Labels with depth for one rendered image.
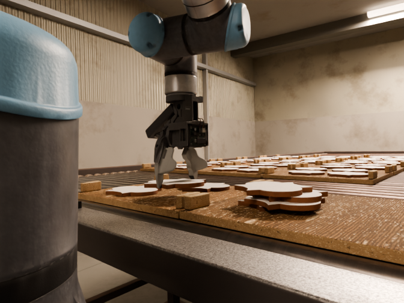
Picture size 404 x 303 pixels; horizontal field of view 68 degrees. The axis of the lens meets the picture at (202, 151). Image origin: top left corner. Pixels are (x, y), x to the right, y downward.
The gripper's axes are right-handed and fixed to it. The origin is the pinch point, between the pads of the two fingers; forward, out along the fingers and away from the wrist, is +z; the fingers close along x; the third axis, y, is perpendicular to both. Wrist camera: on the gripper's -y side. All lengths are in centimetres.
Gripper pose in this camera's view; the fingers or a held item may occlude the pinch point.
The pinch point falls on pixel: (176, 183)
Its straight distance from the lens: 71.2
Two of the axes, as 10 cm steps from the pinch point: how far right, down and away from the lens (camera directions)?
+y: 7.5, 0.0, -6.6
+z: 0.1, 10.0, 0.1
